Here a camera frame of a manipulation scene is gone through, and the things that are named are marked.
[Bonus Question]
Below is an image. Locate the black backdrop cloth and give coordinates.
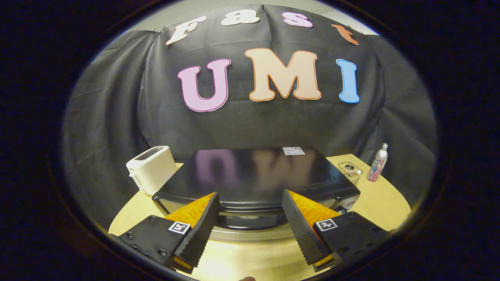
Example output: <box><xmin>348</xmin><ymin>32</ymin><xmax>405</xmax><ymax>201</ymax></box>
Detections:
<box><xmin>62</xmin><ymin>4</ymin><xmax>438</xmax><ymax>231</ymax></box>

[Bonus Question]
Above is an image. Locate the black toaster oven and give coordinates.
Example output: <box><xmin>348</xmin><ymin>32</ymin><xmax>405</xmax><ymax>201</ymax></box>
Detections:
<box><xmin>152</xmin><ymin>147</ymin><xmax>361</xmax><ymax>242</ymax></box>

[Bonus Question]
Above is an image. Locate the silver bottle with pink label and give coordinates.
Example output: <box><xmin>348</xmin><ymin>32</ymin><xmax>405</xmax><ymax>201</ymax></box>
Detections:
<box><xmin>366</xmin><ymin>143</ymin><xmax>389</xmax><ymax>183</ymax></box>

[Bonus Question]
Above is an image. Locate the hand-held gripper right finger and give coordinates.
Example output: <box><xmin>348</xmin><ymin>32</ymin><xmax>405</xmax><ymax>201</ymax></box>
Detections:
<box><xmin>281</xmin><ymin>189</ymin><xmax>392</xmax><ymax>273</ymax></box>

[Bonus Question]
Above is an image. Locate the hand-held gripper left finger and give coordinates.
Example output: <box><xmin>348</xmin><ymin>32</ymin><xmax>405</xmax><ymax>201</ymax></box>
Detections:
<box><xmin>111</xmin><ymin>191</ymin><xmax>221</xmax><ymax>274</ymax></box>

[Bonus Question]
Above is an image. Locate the white pop-up toaster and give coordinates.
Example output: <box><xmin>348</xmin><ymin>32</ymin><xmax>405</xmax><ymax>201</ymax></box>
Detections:
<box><xmin>126</xmin><ymin>146</ymin><xmax>178</xmax><ymax>196</ymax></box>

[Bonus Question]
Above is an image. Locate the wire mesh basket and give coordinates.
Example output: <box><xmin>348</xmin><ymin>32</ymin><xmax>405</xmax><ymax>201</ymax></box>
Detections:
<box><xmin>338</xmin><ymin>161</ymin><xmax>363</xmax><ymax>185</ymax></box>

